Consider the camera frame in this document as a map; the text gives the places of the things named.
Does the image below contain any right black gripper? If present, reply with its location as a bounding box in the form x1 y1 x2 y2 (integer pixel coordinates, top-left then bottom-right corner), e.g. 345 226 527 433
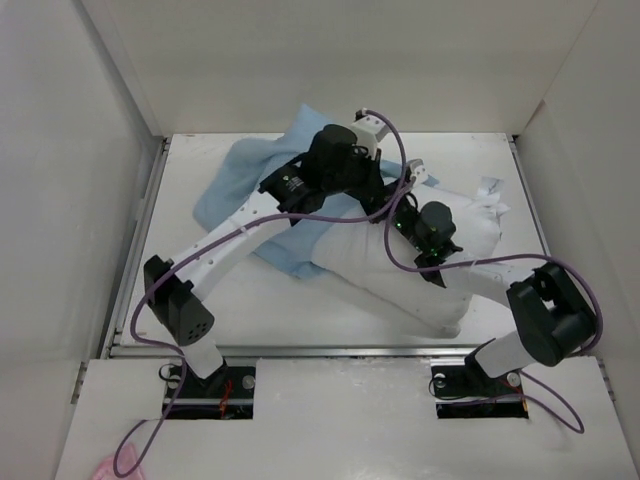
361 179 427 253

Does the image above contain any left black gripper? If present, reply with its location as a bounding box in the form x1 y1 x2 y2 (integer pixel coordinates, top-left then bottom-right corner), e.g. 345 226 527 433
324 144 386 205

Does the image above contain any white pillow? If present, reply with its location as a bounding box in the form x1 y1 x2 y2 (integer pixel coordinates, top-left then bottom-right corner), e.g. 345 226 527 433
309 174 511 339

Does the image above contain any blue pillowcase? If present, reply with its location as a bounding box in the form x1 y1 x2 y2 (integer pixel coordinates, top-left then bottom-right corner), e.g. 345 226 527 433
193 102 441 281

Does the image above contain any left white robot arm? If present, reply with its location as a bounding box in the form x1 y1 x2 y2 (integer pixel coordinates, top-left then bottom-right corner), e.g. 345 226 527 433
143 116 389 397

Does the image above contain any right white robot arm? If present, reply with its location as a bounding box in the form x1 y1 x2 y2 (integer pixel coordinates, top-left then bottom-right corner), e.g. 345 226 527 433
385 195 602 394

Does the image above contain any pink cloth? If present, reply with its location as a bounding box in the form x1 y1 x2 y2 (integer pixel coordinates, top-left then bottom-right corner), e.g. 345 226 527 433
90 452 145 480

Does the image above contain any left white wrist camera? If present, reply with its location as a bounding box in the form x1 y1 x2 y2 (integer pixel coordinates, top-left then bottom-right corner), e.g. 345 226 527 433
349 109 389 157

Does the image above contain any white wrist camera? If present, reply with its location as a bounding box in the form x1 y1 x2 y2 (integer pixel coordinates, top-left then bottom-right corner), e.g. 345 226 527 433
407 159 430 186
349 109 389 157

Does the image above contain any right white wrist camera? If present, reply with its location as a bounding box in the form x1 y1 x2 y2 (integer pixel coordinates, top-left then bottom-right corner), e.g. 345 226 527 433
407 159 430 186

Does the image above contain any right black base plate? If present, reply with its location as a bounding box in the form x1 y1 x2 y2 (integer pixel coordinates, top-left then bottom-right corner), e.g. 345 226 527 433
429 364 529 420

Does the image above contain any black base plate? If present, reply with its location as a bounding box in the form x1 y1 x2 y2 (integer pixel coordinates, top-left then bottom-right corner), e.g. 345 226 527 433
429 364 529 420
167 365 256 420

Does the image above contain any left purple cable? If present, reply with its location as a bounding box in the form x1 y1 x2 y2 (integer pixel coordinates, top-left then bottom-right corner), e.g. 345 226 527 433
113 107 407 479

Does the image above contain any purple cable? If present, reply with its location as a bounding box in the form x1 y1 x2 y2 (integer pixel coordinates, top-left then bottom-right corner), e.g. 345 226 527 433
384 158 604 434
113 107 407 479

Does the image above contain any aluminium front rail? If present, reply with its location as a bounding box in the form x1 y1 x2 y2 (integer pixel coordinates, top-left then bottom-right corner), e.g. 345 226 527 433
106 345 472 359

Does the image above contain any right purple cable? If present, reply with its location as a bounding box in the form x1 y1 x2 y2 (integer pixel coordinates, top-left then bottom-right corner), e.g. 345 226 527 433
384 158 604 434

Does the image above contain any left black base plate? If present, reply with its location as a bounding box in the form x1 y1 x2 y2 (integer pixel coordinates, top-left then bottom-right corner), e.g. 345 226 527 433
167 365 256 420

